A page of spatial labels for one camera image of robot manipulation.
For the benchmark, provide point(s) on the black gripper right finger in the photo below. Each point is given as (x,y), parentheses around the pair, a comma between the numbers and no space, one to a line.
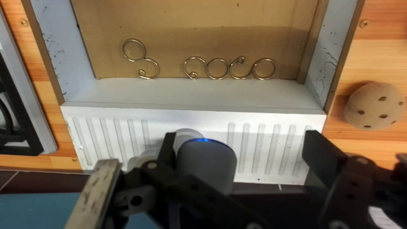
(353,183)

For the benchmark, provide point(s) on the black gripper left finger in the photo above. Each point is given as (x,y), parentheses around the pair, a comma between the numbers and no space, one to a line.
(176,200)

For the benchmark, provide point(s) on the teal storage bin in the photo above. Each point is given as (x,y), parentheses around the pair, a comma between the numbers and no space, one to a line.
(36,210)

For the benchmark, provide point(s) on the wooden toy kitchen counter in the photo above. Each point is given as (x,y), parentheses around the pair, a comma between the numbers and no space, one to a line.
(378,52)

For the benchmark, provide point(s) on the black toy stove grate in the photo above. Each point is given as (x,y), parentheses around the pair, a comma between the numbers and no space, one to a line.
(17,131)

